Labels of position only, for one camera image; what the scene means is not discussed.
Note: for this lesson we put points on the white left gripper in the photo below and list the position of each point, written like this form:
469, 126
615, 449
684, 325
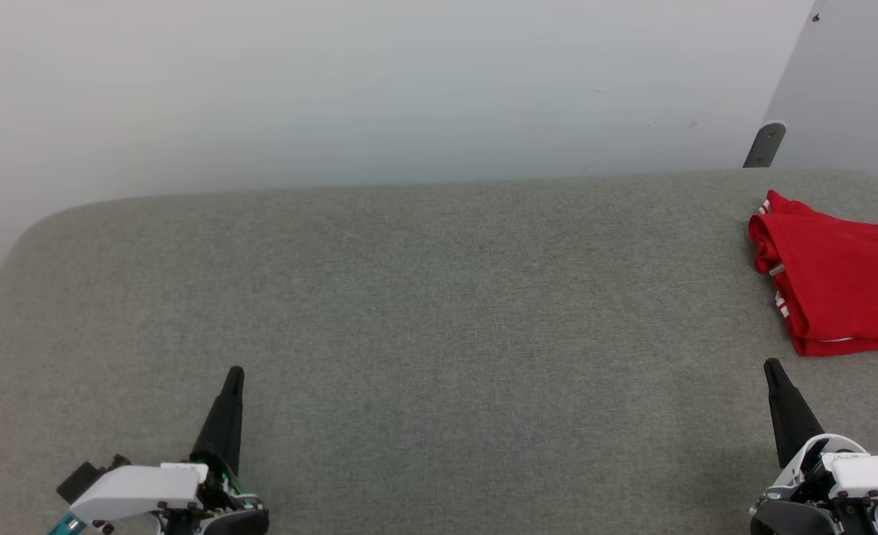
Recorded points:
141, 490

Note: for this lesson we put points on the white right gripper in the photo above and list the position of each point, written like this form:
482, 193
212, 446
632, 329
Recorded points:
855, 483

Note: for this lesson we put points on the red and white t-shirt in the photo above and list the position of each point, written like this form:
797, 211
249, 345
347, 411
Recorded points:
840, 282

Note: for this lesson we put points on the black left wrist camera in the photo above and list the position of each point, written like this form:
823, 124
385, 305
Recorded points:
82, 475

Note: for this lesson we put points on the grey metal wall bracket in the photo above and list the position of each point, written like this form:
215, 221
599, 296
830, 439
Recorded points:
766, 145

